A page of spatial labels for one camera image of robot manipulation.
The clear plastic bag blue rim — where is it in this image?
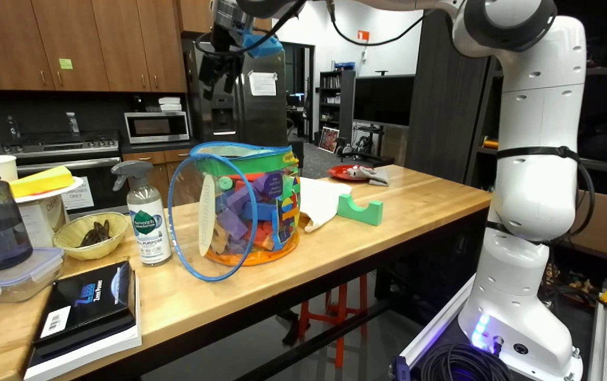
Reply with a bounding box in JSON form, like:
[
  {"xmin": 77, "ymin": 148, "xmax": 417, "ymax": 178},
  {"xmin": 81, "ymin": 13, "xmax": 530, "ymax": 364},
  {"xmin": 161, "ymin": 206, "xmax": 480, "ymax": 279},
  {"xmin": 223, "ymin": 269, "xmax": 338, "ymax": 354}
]
[{"xmin": 168, "ymin": 141, "xmax": 303, "ymax": 283}]

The dark bookshelf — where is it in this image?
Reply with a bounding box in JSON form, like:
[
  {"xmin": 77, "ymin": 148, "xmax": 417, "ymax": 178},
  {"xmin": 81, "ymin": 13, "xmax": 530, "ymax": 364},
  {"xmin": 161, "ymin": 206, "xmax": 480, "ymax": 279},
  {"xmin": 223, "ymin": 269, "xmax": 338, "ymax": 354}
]
[{"xmin": 318, "ymin": 69, "xmax": 356, "ymax": 143}]

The white plate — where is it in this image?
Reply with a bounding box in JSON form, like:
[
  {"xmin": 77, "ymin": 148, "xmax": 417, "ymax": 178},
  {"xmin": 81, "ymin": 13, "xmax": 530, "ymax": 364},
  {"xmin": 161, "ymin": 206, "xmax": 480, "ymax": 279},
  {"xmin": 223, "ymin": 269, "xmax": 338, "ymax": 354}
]
[{"xmin": 14, "ymin": 177, "xmax": 85, "ymax": 205}]

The large black screen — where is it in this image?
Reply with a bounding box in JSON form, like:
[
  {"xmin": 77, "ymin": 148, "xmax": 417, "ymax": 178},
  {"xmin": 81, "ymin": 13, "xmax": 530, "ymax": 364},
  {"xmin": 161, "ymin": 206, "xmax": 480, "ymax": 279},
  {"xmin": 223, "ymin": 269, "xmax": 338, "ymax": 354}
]
[{"xmin": 352, "ymin": 74, "xmax": 416, "ymax": 128}]

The stove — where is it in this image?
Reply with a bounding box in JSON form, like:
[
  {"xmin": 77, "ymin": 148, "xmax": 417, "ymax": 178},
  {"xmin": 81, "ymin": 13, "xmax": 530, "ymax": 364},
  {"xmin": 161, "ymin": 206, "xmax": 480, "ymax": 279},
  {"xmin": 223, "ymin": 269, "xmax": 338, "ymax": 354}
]
[{"xmin": 0, "ymin": 131, "xmax": 131, "ymax": 219}]

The heap of colourful foam blocks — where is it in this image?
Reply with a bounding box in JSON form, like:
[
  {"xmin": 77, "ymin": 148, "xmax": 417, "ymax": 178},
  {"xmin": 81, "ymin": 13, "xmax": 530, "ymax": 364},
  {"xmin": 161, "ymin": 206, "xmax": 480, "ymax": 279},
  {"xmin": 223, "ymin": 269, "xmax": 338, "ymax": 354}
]
[{"xmin": 206, "ymin": 168, "xmax": 302, "ymax": 258}]

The white cloth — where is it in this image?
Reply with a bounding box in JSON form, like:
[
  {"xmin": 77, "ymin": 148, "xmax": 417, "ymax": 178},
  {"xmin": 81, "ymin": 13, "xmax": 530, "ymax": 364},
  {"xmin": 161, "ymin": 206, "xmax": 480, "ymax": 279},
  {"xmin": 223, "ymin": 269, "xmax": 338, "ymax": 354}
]
[{"xmin": 298, "ymin": 177, "xmax": 353, "ymax": 234}]

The refrigerator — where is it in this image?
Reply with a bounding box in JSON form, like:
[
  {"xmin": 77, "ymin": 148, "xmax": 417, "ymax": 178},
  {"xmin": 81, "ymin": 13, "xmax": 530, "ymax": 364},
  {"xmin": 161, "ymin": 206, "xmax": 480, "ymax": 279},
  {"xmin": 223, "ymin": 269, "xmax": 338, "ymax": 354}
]
[{"xmin": 182, "ymin": 36, "xmax": 290, "ymax": 150}]

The green foam arch block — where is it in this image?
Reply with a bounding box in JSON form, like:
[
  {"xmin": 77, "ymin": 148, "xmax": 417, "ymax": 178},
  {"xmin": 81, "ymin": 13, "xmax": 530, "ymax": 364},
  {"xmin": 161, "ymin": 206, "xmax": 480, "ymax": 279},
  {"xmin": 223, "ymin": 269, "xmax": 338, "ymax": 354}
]
[{"xmin": 337, "ymin": 194, "xmax": 384, "ymax": 227}]

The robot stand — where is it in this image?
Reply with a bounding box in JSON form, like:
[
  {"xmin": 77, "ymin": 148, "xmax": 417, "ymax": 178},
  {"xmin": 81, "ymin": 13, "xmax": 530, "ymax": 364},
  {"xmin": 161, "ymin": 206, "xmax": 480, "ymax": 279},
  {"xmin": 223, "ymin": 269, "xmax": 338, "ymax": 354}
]
[{"xmin": 389, "ymin": 274, "xmax": 607, "ymax": 381}]

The coil of black cable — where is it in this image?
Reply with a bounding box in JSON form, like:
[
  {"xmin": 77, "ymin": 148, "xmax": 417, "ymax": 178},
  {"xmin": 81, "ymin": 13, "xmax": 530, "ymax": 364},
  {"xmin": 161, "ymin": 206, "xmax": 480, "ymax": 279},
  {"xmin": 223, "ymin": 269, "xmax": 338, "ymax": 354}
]
[{"xmin": 420, "ymin": 342, "xmax": 513, "ymax": 381}]

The red stool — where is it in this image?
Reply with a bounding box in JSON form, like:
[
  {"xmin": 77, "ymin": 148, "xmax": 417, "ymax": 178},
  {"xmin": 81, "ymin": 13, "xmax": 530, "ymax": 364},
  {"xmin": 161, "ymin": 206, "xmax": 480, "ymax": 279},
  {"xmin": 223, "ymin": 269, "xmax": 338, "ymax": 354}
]
[{"xmin": 297, "ymin": 274, "xmax": 369, "ymax": 369}]

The row of wooden wall cabinets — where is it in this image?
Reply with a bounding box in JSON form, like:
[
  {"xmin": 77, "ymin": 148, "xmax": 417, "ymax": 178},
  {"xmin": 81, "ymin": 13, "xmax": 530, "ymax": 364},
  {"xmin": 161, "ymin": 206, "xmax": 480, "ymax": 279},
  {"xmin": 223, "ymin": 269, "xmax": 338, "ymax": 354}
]
[{"xmin": 0, "ymin": 0, "xmax": 273, "ymax": 94}]

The black box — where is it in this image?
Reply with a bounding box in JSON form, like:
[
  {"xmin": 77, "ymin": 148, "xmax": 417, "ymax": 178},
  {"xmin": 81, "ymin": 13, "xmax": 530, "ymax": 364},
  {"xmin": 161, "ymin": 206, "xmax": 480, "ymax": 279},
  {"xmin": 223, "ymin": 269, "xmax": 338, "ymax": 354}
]
[{"xmin": 32, "ymin": 260, "xmax": 137, "ymax": 361}]

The framed picture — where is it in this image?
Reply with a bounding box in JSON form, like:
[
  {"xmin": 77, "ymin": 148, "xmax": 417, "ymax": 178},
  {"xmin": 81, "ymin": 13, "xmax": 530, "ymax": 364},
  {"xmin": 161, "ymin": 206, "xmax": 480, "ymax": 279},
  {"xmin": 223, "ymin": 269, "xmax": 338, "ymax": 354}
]
[{"xmin": 318, "ymin": 126, "xmax": 341, "ymax": 153}]

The heap of dark pods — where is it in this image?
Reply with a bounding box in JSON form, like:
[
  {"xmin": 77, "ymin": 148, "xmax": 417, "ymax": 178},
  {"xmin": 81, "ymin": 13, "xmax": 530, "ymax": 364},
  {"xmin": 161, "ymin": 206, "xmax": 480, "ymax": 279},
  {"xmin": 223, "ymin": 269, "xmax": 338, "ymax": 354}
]
[{"xmin": 78, "ymin": 220, "xmax": 112, "ymax": 248}]

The red plate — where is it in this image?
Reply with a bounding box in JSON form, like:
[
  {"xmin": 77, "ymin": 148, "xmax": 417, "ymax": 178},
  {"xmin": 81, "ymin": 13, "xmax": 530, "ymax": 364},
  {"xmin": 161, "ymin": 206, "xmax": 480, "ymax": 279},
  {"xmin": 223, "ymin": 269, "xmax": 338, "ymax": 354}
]
[{"xmin": 327, "ymin": 164, "xmax": 373, "ymax": 182}]

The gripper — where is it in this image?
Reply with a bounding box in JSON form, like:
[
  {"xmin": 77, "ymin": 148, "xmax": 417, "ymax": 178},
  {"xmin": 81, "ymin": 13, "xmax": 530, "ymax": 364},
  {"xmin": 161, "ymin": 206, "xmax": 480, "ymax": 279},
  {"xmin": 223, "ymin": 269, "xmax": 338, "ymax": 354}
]
[{"xmin": 198, "ymin": 24, "xmax": 246, "ymax": 102}]

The microwave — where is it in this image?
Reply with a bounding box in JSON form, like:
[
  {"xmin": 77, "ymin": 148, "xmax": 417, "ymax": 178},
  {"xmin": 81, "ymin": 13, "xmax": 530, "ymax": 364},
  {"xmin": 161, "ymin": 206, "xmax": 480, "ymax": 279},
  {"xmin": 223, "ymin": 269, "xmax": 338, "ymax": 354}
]
[{"xmin": 124, "ymin": 111, "xmax": 191, "ymax": 145}]

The white paper sheet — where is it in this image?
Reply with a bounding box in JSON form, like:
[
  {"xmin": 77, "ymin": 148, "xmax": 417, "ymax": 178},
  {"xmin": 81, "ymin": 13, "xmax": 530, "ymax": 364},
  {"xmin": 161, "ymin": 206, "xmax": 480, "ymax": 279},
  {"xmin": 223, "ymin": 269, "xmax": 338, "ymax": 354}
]
[{"xmin": 248, "ymin": 70, "xmax": 278, "ymax": 97}]

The yellow sponge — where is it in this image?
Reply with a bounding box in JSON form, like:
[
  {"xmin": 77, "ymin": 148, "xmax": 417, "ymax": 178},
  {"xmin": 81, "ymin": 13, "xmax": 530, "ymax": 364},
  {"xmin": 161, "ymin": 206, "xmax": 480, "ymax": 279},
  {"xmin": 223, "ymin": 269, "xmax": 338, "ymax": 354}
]
[{"xmin": 8, "ymin": 166, "xmax": 76, "ymax": 199}]

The white spray bottle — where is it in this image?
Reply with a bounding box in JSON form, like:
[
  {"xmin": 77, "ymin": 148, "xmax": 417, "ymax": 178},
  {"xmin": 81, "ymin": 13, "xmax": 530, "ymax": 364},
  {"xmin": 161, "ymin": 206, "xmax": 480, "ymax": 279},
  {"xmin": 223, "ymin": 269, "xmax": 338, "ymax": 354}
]
[{"xmin": 111, "ymin": 160, "xmax": 173, "ymax": 267}]

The white paper sign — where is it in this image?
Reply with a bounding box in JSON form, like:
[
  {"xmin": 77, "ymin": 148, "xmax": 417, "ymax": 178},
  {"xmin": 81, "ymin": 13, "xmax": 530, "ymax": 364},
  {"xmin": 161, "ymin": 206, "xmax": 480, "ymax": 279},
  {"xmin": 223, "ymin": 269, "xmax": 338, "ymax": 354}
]
[{"xmin": 62, "ymin": 176, "xmax": 95, "ymax": 211}]

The white box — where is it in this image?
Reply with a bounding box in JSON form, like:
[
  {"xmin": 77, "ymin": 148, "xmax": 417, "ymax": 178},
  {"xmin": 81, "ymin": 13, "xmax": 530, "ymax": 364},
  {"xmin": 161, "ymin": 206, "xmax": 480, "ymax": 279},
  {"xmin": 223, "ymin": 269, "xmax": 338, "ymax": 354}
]
[{"xmin": 23, "ymin": 269, "xmax": 143, "ymax": 381}]

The grey cloth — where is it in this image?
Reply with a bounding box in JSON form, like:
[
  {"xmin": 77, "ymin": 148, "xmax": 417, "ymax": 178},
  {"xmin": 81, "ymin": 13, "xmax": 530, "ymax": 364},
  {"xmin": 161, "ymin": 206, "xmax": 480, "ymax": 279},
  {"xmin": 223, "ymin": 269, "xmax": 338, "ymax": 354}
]
[{"xmin": 353, "ymin": 166, "xmax": 390, "ymax": 187}]

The wooden base cabinet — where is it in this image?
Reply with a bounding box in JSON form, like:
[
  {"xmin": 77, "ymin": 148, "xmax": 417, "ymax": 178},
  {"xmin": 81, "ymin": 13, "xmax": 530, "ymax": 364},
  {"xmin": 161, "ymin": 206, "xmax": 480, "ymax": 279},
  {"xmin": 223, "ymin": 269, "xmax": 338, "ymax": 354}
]
[{"xmin": 122, "ymin": 148, "xmax": 199, "ymax": 206}]

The clear plastic container with lid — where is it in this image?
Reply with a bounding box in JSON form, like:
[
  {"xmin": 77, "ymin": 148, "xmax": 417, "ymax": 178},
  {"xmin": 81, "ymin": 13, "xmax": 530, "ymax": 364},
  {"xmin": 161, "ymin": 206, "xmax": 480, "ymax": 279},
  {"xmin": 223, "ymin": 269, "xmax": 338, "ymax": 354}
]
[{"xmin": 0, "ymin": 247, "xmax": 66, "ymax": 304}]

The wicker bowl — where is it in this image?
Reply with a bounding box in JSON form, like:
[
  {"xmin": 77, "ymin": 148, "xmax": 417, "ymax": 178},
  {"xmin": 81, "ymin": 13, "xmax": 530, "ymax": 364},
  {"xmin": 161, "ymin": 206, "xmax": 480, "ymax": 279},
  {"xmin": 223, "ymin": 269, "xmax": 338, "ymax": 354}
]
[{"xmin": 52, "ymin": 212, "xmax": 130, "ymax": 261}]

